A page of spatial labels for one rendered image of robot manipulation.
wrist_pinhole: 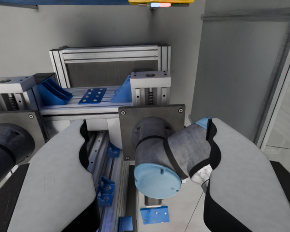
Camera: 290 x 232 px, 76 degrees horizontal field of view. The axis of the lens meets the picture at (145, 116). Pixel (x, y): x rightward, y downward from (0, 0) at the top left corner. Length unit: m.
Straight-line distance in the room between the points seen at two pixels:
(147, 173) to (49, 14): 1.48
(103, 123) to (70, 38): 1.05
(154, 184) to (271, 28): 0.67
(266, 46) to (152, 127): 0.52
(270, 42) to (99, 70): 1.07
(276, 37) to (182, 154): 0.54
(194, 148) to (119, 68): 1.08
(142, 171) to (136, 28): 1.28
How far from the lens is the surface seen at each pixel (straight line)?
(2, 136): 0.73
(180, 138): 0.47
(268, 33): 0.86
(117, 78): 1.45
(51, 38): 1.74
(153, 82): 0.63
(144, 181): 0.48
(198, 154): 0.44
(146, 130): 0.58
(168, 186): 0.49
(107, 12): 1.61
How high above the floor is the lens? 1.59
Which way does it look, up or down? 62 degrees down
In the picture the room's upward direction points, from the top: 178 degrees clockwise
